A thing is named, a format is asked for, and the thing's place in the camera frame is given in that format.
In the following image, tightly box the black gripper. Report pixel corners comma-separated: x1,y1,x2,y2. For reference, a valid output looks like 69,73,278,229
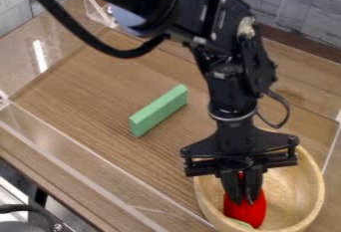
179,118,299,205

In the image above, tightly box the red plush strawberry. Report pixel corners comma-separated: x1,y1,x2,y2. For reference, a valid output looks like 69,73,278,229
221,171,267,229

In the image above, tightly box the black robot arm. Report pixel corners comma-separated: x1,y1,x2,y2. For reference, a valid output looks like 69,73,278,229
104,0,298,204

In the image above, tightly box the wooden bowl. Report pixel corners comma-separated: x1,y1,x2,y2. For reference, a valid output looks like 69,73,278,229
192,144,324,232

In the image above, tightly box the green rectangular block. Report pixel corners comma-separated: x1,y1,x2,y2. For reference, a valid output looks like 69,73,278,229
129,85,187,137

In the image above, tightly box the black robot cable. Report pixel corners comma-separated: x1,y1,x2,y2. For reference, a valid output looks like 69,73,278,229
12,0,171,60

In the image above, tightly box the black table leg mount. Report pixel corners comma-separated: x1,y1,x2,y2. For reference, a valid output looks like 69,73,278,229
0,187,76,232

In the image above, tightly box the clear acrylic corner bracket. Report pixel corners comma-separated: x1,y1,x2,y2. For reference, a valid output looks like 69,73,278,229
82,0,117,29

